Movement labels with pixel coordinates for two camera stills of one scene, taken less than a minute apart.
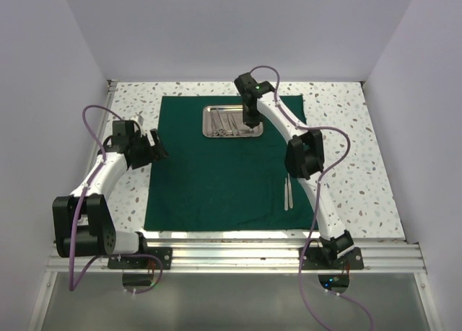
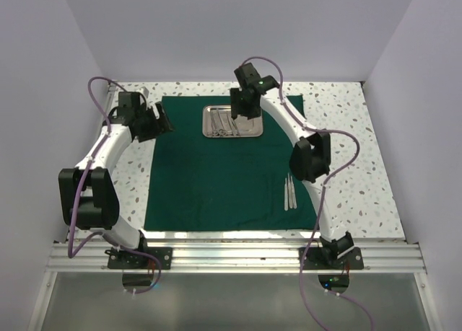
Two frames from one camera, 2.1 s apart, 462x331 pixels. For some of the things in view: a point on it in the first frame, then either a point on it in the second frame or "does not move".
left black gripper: [154, 152] -> [166, 125]
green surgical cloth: [224, 183] does not move
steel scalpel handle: [289, 192] does not move
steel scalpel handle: [286, 195] does not move
